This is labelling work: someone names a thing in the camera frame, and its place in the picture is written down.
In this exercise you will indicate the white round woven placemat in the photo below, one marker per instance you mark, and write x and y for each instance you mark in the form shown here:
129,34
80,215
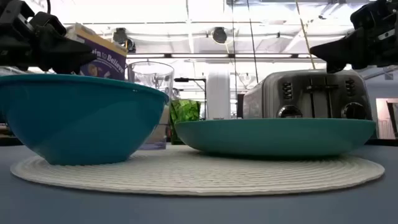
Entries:
192,177

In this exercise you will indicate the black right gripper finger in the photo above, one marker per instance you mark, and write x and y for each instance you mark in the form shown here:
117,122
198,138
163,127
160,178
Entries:
345,51

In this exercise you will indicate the pink wall panel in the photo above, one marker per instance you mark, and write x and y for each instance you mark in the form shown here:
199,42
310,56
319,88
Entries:
382,118

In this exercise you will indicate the white round column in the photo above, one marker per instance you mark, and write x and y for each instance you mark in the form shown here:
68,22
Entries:
217,96

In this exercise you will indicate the teal plastic bowl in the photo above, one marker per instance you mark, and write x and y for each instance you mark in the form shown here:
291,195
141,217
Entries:
81,124

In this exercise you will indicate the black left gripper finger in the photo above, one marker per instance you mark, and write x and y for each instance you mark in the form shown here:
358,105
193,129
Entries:
49,21
65,56

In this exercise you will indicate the clear drinking glass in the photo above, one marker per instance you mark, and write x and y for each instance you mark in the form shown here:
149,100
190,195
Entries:
150,76

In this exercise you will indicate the purple cereal box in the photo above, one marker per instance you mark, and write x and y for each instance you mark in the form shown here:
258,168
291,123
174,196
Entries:
105,59

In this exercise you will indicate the silver four-slot toaster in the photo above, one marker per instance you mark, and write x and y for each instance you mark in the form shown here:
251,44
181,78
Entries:
311,93

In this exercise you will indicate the green round plate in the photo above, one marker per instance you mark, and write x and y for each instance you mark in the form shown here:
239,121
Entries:
273,137

